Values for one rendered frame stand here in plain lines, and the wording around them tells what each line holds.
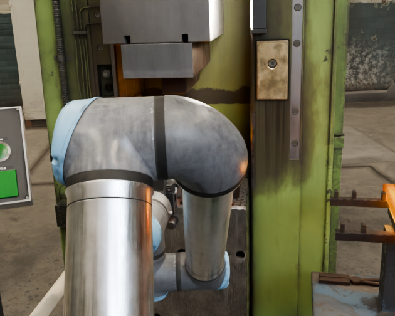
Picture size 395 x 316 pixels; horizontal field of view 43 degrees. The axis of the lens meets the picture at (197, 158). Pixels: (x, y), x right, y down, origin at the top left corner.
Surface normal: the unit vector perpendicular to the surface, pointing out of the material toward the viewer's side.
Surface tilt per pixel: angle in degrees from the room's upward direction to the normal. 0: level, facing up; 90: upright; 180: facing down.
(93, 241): 56
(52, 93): 90
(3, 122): 60
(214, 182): 124
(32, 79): 90
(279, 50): 90
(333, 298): 0
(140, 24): 90
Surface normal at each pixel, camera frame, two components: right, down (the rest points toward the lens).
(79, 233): -0.51, -0.25
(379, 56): 0.07, 0.22
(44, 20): -0.14, 0.29
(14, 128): 0.24, -0.25
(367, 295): -0.04, -0.96
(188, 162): 0.26, 0.56
